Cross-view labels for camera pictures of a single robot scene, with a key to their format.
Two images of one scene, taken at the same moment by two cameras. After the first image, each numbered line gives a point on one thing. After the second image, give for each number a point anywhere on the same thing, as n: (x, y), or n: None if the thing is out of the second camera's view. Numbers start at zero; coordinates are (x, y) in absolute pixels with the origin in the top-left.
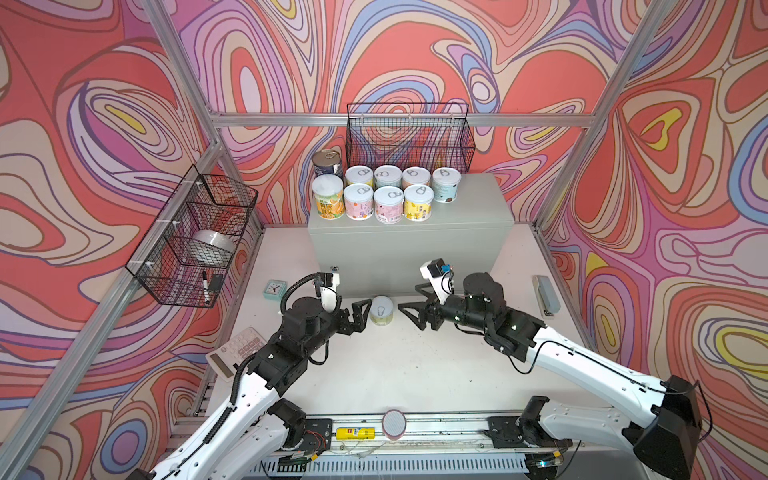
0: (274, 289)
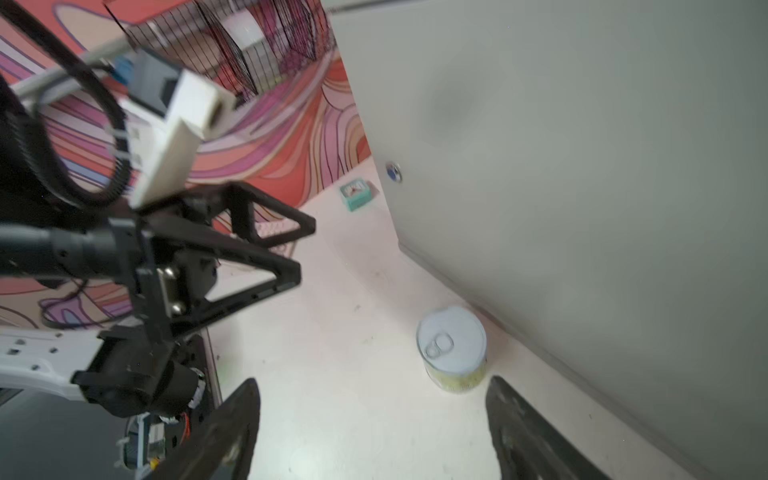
0: (356, 193)
